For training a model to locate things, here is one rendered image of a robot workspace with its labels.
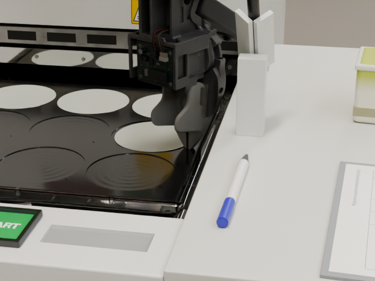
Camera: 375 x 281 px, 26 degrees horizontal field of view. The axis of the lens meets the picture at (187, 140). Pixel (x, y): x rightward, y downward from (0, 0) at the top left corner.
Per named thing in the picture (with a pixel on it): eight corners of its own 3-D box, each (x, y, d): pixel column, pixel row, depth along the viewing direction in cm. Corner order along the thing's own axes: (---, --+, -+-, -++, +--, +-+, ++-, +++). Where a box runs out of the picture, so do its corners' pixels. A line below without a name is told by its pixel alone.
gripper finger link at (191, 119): (163, 159, 96) (162, 85, 92) (195, 144, 100) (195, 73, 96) (183, 166, 94) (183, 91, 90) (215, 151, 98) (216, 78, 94)
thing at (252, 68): (237, 115, 91) (240, -2, 86) (272, 117, 90) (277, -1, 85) (230, 136, 85) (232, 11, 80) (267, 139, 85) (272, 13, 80)
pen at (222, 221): (241, 150, 80) (216, 217, 67) (251, 151, 79) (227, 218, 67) (241, 159, 80) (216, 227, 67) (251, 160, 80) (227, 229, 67)
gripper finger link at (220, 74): (184, 111, 97) (184, 41, 93) (194, 107, 98) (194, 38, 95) (216, 120, 94) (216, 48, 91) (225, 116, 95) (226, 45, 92)
